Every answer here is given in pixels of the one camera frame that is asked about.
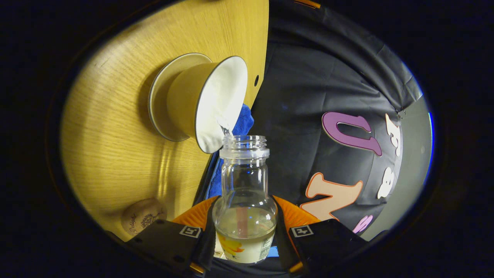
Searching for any blue folded towel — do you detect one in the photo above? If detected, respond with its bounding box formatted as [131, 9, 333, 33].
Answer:
[205, 103, 255, 199]

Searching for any round cork coaster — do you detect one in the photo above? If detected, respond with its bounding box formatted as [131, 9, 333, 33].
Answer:
[121, 198, 167, 236]

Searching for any cream teacup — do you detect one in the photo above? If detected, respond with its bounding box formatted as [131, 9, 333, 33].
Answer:
[167, 56, 248, 154]

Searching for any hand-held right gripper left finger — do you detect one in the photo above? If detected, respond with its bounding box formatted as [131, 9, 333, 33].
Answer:
[125, 196, 220, 275]

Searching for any black backdrop cloth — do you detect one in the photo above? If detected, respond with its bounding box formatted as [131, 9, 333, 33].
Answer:
[193, 0, 424, 273]

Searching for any cream saucer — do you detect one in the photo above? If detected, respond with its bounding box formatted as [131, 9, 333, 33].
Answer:
[148, 53, 213, 142]

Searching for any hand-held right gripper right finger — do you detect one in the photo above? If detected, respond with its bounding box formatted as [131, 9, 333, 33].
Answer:
[272, 195, 367, 275]

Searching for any clear glass water bottle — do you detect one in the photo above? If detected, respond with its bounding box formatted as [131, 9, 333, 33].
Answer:
[212, 135, 278, 265]

